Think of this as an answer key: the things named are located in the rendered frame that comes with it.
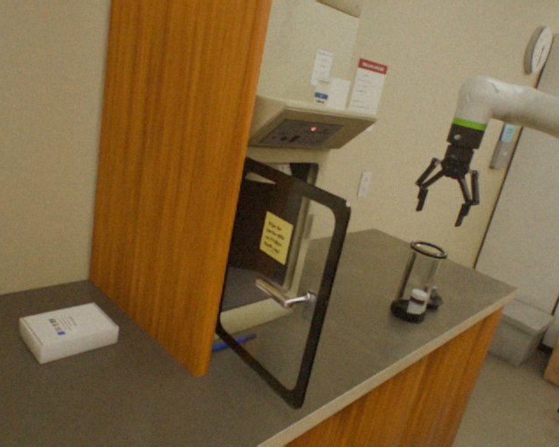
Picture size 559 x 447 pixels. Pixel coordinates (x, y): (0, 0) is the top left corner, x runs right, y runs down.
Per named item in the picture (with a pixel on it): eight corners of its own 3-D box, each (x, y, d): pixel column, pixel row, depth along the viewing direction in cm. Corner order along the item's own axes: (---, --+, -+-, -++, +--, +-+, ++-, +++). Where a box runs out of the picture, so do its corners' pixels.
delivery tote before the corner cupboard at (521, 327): (439, 328, 352) (452, 289, 343) (463, 316, 382) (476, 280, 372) (520, 373, 313) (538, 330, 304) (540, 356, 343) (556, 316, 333)
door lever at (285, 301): (275, 285, 87) (278, 272, 86) (309, 309, 80) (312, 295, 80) (252, 288, 84) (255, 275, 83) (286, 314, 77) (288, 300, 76)
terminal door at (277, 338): (213, 327, 106) (243, 154, 94) (301, 413, 84) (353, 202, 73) (209, 328, 105) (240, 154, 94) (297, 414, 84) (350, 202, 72)
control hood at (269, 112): (233, 142, 94) (242, 91, 91) (332, 147, 117) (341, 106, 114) (274, 157, 86) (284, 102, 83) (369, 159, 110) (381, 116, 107)
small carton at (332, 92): (312, 103, 102) (318, 74, 100) (330, 105, 105) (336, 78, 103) (326, 106, 98) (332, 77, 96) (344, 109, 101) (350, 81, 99)
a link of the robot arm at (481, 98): (458, 70, 131) (477, 71, 121) (498, 80, 133) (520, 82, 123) (442, 120, 135) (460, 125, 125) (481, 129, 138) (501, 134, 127)
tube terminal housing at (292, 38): (143, 297, 123) (181, -23, 100) (236, 276, 146) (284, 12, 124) (200, 344, 107) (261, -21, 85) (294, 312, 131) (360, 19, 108)
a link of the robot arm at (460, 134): (491, 131, 132) (460, 123, 138) (476, 129, 124) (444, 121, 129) (484, 152, 134) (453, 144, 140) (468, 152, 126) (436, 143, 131)
